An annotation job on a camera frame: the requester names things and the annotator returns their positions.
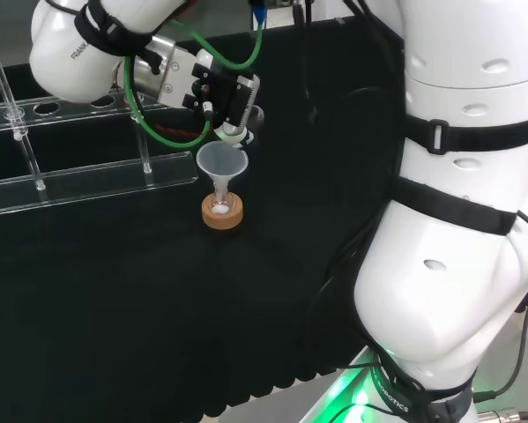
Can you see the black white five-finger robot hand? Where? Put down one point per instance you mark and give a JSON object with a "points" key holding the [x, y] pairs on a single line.
{"points": [[210, 88]]}

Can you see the clear cloth clip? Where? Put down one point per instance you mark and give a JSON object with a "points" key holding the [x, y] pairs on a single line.
{"points": [[339, 20]]}

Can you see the clear weighing funnel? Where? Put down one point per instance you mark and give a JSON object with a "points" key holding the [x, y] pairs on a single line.
{"points": [[257, 117]]}

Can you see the black bench cloth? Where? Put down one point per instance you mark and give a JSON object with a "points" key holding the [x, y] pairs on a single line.
{"points": [[113, 308]]}

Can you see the small glass round-bottom flask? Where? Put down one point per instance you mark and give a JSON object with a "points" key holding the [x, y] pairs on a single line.
{"points": [[222, 207]]}

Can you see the clear acrylic funnel stand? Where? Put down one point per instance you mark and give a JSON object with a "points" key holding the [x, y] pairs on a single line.
{"points": [[91, 183]]}

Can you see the clear plastic funnel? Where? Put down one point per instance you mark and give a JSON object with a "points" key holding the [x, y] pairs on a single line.
{"points": [[219, 161]]}

